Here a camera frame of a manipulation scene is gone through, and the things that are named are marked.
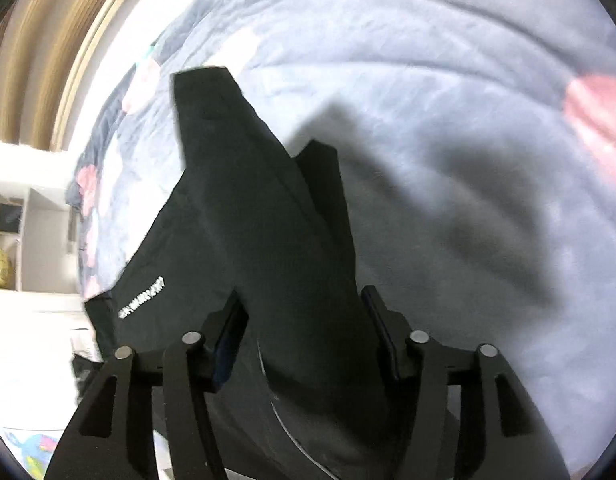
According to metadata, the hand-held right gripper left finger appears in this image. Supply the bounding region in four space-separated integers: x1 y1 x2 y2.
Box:
44 291 249 480

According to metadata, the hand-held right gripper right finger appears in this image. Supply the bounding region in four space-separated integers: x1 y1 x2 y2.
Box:
360 285 573 480

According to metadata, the black jacket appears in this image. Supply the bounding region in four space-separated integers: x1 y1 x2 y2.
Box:
70 66 464 480

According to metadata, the white shelf unit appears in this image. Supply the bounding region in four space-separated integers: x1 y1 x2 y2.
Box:
0 152 96 431

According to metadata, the grey floral blanket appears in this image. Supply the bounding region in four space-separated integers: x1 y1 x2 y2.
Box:
64 0 616 480

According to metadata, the dark box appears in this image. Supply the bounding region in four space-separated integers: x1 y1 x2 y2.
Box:
0 203 24 236

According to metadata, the beige curtain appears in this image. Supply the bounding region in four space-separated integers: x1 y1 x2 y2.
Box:
0 0 156 153

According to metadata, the colourful wall poster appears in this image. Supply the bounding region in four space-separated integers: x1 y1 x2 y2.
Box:
2 427 62 480

